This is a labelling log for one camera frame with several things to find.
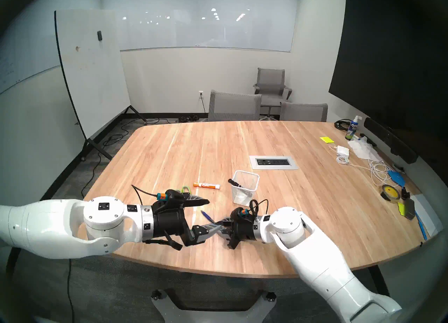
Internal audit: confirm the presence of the large wall glass board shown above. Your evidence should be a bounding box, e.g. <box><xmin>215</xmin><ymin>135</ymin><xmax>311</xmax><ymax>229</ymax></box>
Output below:
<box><xmin>101</xmin><ymin>0</ymin><xmax>300</xmax><ymax>53</ymax></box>

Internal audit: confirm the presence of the black strap loop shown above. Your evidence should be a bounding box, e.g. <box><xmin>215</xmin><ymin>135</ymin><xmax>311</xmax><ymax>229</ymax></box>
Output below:
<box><xmin>143</xmin><ymin>230</ymin><xmax>182</xmax><ymax>251</ymax></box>

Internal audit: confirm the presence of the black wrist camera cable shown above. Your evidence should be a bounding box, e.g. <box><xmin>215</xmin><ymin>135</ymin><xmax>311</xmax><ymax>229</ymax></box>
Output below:
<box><xmin>248</xmin><ymin>199</ymin><xmax>269</xmax><ymax>218</ymax></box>
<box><xmin>131</xmin><ymin>184</ymin><xmax>160</xmax><ymax>200</ymax></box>

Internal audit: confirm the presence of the black left wrist camera cable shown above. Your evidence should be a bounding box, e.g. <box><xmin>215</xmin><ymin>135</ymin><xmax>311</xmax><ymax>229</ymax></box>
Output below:
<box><xmin>131</xmin><ymin>184</ymin><xmax>160</xmax><ymax>200</ymax></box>

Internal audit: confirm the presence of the yellow black tape roll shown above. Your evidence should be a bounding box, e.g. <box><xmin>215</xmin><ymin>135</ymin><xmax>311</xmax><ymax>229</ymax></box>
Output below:
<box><xmin>381</xmin><ymin>184</ymin><xmax>402</xmax><ymax>202</ymax></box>

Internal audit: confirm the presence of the dark grey small box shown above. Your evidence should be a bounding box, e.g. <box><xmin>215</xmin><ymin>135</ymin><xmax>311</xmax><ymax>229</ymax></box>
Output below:
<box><xmin>402</xmin><ymin>197</ymin><xmax>416</xmax><ymax>220</ymax></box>

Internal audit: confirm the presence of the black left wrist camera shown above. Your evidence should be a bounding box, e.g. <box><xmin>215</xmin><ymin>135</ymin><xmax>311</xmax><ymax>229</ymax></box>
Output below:
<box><xmin>164</xmin><ymin>189</ymin><xmax>184</xmax><ymax>204</ymax></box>

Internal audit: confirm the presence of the large black wall screen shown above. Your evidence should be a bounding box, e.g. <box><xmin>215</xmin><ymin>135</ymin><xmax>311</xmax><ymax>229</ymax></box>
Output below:
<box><xmin>328</xmin><ymin>0</ymin><xmax>448</xmax><ymax>158</ymax></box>

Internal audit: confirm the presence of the blue flat object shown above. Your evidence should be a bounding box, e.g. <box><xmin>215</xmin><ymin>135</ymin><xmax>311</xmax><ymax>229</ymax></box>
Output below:
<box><xmin>387</xmin><ymin>170</ymin><xmax>406</xmax><ymax>187</ymax></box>

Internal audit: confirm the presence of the grey mesh office chair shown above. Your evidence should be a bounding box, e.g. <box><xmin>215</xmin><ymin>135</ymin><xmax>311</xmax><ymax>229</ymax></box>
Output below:
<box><xmin>280</xmin><ymin>102</ymin><xmax>328</xmax><ymax>122</ymax></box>
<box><xmin>208</xmin><ymin>90</ymin><xmax>262</xmax><ymax>122</ymax></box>

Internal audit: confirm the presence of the grey office chair with armrests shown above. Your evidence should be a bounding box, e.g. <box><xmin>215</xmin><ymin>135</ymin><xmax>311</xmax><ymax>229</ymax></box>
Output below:
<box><xmin>253</xmin><ymin>68</ymin><xmax>293</xmax><ymax>118</ymax></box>

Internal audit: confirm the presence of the crumpled white tissue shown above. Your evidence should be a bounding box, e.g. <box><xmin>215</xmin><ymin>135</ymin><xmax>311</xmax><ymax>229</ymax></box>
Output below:
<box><xmin>348</xmin><ymin>140</ymin><xmax>383</xmax><ymax>162</ymax></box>

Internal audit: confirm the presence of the white paper sheet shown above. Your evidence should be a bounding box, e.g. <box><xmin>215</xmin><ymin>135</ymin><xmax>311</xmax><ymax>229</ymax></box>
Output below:
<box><xmin>409</xmin><ymin>195</ymin><xmax>445</xmax><ymax>237</ymax></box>

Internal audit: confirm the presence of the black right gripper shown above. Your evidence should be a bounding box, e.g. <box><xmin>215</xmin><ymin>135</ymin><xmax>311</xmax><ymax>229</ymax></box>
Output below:
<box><xmin>215</xmin><ymin>214</ymin><xmax>262</xmax><ymax>250</ymax></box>

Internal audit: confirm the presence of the white charger cable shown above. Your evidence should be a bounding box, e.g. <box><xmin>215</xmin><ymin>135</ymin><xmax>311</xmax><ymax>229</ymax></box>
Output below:
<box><xmin>329</xmin><ymin>145</ymin><xmax>391</xmax><ymax>186</ymax></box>

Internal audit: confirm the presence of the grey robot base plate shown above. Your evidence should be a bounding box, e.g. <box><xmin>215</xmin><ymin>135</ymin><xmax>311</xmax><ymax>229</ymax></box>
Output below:
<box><xmin>151</xmin><ymin>289</ymin><xmax>277</xmax><ymax>323</ymax></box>

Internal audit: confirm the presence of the side wall glass board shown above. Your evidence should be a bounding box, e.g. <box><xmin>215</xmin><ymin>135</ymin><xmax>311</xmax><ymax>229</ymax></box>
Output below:
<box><xmin>0</xmin><ymin>11</ymin><xmax>62</xmax><ymax>94</ymax></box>

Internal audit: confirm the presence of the long black floor cable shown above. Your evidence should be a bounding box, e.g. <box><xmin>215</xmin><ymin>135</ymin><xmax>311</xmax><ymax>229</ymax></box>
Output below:
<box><xmin>80</xmin><ymin>116</ymin><xmax>160</xmax><ymax>198</ymax></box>

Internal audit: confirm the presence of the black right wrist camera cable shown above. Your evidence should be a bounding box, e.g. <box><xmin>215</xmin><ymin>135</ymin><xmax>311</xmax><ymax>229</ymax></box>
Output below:
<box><xmin>248</xmin><ymin>199</ymin><xmax>269</xmax><ymax>218</ymax></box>

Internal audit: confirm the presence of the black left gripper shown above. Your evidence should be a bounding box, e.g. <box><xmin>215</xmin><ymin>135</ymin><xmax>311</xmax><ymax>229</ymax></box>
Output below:
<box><xmin>152</xmin><ymin>196</ymin><xmax>219</xmax><ymax>246</ymax></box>

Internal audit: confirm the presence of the thin black floor cable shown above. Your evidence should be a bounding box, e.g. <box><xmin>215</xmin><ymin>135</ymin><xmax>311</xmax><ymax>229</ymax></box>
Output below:
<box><xmin>66</xmin><ymin>259</ymin><xmax>76</xmax><ymax>314</ymax></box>

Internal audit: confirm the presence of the white mesh pen holder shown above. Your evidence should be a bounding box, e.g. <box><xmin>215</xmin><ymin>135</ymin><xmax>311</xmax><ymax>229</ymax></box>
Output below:
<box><xmin>231</xmin><ymin>170</ymin><xmax>260</xmax><ymax>207</ymax></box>

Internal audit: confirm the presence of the black video sound bar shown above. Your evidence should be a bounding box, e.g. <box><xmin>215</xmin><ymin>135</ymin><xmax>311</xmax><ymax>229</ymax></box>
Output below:
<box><xmin>364</xmin><ymin>117</ymin><xmax>419</xmax><ymax>164</ymax></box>

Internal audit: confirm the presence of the rolling whiteboard on stand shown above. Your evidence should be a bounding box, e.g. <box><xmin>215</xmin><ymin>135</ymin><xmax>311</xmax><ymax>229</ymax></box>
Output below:
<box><xmin>54</xmin><ymin>9</ymin><xmax>147</xmax><ymax>162</ymax></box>

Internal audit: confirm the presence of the grey table outlet panel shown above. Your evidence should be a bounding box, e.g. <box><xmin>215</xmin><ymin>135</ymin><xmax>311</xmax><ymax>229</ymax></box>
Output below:
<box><xmin>249</xmin><ymin>155</ymin><xmax>299</xmax><ymax>170</ymax></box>

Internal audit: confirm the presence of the Expo cleaner spray bottle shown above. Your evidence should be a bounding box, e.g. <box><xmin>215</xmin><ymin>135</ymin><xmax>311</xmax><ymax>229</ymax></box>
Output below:
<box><xmin>345</xmin><ymin>115</ymin><xmax>361</xmax><ymax>141</ymax></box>

